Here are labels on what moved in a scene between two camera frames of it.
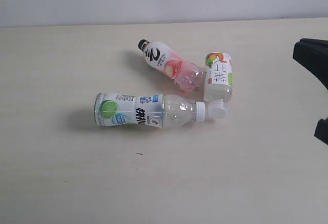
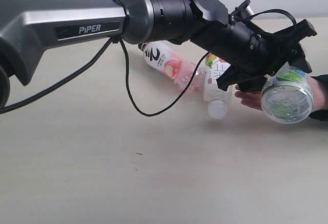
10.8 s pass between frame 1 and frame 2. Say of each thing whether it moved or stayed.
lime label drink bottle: moved
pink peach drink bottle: stayed
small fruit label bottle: stayed
